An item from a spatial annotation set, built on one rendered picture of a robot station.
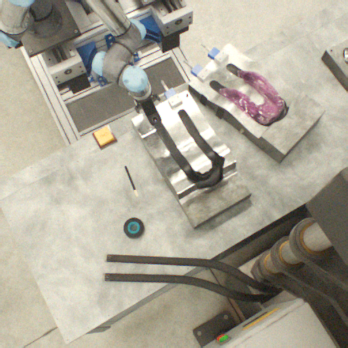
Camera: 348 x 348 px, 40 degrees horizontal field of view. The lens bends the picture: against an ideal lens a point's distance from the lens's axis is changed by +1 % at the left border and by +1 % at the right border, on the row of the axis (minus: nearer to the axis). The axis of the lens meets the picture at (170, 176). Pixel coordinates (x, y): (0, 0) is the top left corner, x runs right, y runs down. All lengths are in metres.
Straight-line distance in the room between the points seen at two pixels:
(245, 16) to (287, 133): 1.49
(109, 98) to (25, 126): 0.58
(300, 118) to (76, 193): 0.94
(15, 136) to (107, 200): 1.23
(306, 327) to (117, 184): 1.02
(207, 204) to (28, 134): 1.49
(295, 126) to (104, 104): 1.21
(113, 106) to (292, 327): 1.84
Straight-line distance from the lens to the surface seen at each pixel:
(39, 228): 1.95
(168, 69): 2.80
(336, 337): 1.67
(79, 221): 1.92
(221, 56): 2.06
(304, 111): 1.96
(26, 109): 3.07
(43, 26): 1.94
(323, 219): 0.84
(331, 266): 1.16
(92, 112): 2.72
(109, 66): 1.59
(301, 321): 1.20
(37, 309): 2.75
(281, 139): 1.89
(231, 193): 1.85
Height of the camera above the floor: 2.64
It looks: 73 degrees down
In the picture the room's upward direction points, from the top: 5 degrees counter-clockwise
